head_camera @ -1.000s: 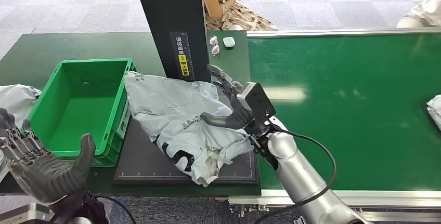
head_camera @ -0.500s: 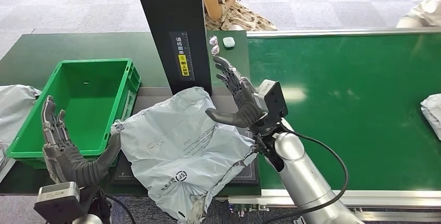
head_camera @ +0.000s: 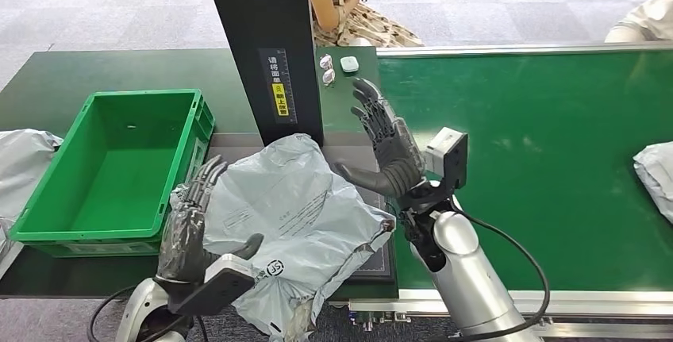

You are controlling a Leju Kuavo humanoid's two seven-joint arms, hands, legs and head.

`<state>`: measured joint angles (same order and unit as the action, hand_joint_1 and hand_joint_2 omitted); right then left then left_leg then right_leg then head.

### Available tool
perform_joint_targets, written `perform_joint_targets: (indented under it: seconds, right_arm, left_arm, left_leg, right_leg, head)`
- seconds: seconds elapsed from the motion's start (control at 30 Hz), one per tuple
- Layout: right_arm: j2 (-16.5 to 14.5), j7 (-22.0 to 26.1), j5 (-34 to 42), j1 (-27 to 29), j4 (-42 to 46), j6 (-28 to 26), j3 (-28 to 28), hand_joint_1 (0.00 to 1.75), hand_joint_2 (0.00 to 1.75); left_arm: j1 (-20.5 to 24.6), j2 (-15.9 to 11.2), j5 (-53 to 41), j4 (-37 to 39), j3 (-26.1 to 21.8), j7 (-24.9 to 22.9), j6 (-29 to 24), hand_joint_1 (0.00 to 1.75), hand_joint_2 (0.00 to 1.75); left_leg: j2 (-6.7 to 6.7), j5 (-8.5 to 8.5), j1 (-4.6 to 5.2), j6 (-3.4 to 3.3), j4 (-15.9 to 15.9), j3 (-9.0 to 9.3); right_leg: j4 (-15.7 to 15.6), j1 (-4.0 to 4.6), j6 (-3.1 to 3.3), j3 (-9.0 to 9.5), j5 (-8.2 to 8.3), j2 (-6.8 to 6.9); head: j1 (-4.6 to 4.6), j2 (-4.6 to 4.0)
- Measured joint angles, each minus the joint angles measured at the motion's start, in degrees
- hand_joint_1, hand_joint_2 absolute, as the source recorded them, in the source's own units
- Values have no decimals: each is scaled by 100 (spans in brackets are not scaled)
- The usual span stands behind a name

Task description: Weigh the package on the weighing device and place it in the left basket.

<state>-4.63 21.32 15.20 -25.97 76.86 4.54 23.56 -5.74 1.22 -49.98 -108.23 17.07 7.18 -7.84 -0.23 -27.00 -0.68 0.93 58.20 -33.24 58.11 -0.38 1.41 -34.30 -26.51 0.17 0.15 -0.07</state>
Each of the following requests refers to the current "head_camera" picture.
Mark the grey courier package bag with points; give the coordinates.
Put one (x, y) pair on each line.
(657, 176)
(294, 213)

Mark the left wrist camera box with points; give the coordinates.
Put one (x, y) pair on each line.
(221, 284)

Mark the black scale column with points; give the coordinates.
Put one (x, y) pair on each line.
(263, 13)

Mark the grey metal connector bracket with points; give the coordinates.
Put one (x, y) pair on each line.
(373, 318)

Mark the clear frame eyeglasses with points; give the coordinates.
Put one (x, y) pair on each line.
(328, 74)

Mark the green conveyor belt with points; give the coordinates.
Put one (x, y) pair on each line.
(552, 119)

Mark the black weighing scale platform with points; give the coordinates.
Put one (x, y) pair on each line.
(381, 268)

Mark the grey plastic parcel bag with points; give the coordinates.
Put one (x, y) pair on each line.
(21, 171)

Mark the green plastic crate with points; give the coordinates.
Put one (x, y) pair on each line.
(121, 171)

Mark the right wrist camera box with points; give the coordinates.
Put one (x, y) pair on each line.
(452, 158)

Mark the aluminium conveyor rail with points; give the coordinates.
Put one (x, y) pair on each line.
(526, 49)
(604, 305)

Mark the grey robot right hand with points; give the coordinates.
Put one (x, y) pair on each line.
(394, 161)

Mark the white earbuds case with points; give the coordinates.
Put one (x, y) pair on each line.
(349, 64)

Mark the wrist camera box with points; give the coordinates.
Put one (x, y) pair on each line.
(452, 158)
(221, 284)

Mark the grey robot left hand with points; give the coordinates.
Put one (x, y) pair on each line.
(181, 245)

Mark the person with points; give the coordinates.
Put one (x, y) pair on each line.
(363, 24)
(646, 19)

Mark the black yellow column label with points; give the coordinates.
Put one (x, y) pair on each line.
(278, 87)

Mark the dark green table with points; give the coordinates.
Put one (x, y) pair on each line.
(79, 74)

